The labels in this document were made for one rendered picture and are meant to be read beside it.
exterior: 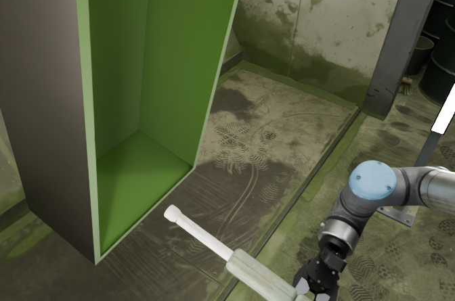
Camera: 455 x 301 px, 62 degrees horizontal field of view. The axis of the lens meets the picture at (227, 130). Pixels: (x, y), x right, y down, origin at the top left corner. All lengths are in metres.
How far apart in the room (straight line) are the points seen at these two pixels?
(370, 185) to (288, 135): 1.80
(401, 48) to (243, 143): 1.23
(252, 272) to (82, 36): 0.57
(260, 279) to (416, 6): 2.19
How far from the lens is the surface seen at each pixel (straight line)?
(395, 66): 2.88
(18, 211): 2.26
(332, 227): 0.97
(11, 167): 2.22
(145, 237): 2.06
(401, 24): 2.77
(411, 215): 2.45
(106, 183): 1.69
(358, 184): 0.90
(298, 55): 3.10
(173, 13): 1.40
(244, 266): 0.84
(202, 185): 2.26
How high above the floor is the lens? 1.72
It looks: 39 degrees down
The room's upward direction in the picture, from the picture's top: 3 degrees clockwise
